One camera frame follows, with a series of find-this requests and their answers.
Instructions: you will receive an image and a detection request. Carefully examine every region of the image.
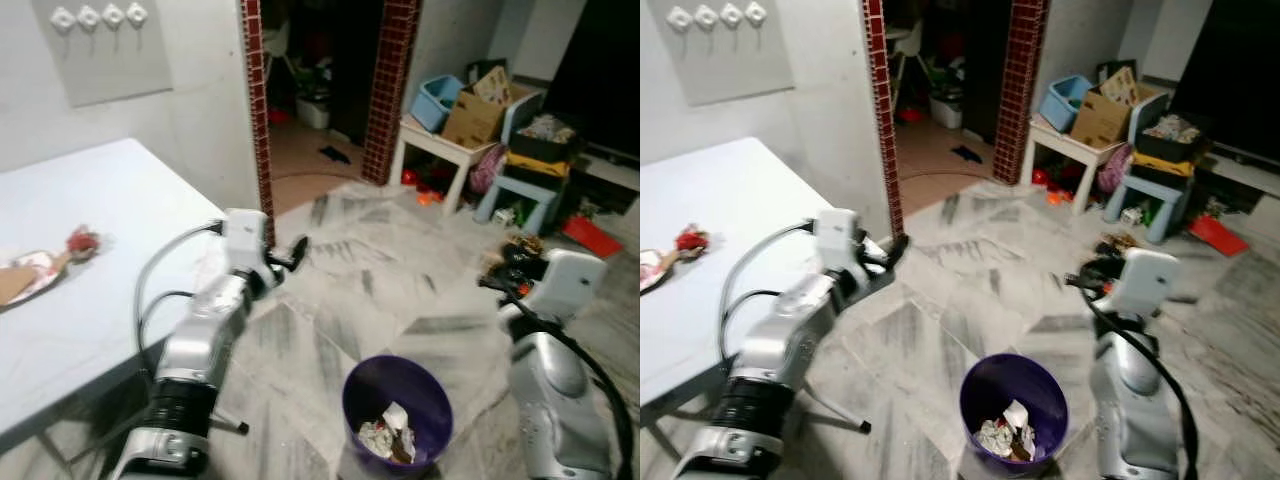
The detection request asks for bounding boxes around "purple plastic rubbish bin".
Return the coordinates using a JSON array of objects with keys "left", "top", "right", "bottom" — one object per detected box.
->
[
  {"left": 342, "top": 355, "right": 454, "bottom": 476},
  {"left": 960, "top": 353, "right": 1069, "bottom": 476}
]

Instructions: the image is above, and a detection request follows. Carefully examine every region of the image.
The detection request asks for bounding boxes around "crumpled white paper trash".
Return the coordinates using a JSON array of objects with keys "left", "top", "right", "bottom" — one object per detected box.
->
[
  {"left": 975, "top": 400, "right": 1041, "bottom": 463},
  {"left": 358, "top": 402, "right": 419, "bottom": 463}
]

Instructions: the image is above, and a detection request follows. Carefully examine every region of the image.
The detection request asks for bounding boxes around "light blue kids chair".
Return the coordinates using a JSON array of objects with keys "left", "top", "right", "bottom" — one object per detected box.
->
[
  {"left": 1102, "top": 92, "right": 1193, "bottom": 245},
  {"left": 474, "top": 92, "right": 569, "bottom": 239}
]

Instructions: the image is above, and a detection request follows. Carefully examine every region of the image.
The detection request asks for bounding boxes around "red toy ramp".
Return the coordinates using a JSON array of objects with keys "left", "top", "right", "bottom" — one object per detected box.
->
[
  {"left": 1187, "top": 212, "right": 1252, "bottom": 258},
  {"left": 560, "top": 214, "right": 624, "bottom": 260}
]

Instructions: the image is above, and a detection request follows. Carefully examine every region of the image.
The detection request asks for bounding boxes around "purple pink bag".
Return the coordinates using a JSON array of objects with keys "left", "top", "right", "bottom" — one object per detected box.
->
[
  {"left": 1096, "top": 144, "right": 1134, "bottom": 195},
  {"left": 469, "top": 144, "right": 508, "bottom": 197}
]

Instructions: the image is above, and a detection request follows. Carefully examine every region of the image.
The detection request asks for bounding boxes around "yellow flat case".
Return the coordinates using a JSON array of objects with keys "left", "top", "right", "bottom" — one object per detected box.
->
[
  {"left": 504, "top": 150, "right": 573, "bottom": 181},
  {"left": 1130, "top": 150, "right": 1197, "bottom": 181}
]

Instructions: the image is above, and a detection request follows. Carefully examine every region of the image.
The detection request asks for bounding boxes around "black storage box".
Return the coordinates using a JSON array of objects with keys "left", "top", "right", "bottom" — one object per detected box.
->
[
  {"left": 1135, "top": 113, "right": 1212, "bottom": 167},
  {"left": 508, "top": 113, "right": 587, "bottom": 167}
]

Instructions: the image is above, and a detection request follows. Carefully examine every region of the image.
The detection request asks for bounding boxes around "small white side table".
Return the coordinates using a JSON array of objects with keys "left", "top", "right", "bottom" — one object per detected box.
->
[
  {"left": 1020, "top": 113, "right": 1123, "bottom": 213},
  {"left": 388, "top": 113, "right": 499, "bottom": 215}
]

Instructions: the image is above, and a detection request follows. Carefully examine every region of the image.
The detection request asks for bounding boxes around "white plastic container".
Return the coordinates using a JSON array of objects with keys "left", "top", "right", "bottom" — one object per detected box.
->
[
  {"left": 929, "top": 95, "right": 967, "bottom": 131},
  {"left": 295, "top": 95, "right": 332, "bottom": 132}
]

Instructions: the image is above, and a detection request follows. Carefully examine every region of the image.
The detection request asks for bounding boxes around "narrow red brick pillar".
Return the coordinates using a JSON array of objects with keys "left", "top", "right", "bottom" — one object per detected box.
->
[
  {"left": 862, "top": 0, "right": 907, "bottom": 241},
  {"left": 238, "top": 0, "right": 277, "bottom": 247}
]

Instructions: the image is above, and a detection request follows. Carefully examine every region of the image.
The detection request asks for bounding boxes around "brown cardboard box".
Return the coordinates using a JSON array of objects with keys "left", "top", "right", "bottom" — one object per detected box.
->
[
  {"left": 441, "top": 63, "right": 533, "bottom": 150},
  {"left": 1069, "top": 63, "right": 1163, "bottom": 150}
]

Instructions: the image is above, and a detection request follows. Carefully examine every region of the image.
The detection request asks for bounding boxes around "blue plastic basket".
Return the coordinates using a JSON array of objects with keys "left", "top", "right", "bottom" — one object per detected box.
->
[
  {"left": 1040, "top": 75, "right": 1094, "bottom": 134},
  {"left": 411, "top": 75, "right": 464, "bottom": 134}
]

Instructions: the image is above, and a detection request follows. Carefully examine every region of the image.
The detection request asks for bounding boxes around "white folding table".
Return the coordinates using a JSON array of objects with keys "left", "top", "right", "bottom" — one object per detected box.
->
[
  {"left": 0, "top": 137, "right": 251, "bottom": 461},
  {"left": 640, "top": 136, "right": 896, "bottom": 461}
]

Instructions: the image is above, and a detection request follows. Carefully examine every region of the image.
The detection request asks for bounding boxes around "wide red brick pillar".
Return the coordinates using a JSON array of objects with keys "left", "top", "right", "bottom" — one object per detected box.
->
[
  {"left": 361, "top": 0, "right": 422, "bottom": 187},
  {"left": 992, "top": 0, "right": 1052, "bottom": 187}
]

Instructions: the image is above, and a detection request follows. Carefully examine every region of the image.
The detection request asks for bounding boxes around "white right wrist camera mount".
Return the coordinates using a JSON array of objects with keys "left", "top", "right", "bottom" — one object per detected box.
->
[
  {"left": 538, "top": 248, "right": 609, "bottom": 323},
  {"left": 1120, "top": 247, "right": 1184, "bottom": 321}
]

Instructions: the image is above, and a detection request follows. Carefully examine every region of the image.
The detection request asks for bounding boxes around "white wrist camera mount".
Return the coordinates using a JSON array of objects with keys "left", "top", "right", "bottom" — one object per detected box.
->
[
  {"left": 814, "top": 208, "right": 864, "bottom": 277},
  {"left": 538, "top": 248, "right": 609, "bottom": 323},
  {"left": 1120, "top": 247, "right": 1184, "bottom": 321},
  {"left": 222, "top": 208, "right": 273, "bottom": 277}
]

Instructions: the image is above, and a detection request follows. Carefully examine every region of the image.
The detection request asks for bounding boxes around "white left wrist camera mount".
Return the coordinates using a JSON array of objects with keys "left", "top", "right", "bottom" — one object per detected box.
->
[
  {"left": 222, "top": 208, "right": 273, "bottom": 277},
  {"left": 814, "top": 208, "right": 864, "bottom": 277}
]

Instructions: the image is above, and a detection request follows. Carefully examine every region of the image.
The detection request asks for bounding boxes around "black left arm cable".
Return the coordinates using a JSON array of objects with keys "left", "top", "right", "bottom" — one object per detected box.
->
[
  {"left": 718, "top": 221, "right": 819, "bottom": 383},
  {"left": 134, "top": 221, "right": 227, "bottom": 383}
]

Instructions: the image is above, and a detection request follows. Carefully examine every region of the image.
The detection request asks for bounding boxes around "grey wall hook board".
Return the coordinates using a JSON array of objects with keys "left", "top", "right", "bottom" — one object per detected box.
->
[{"left": 29, "top": 0, "right": 174, "bottom": 109}]

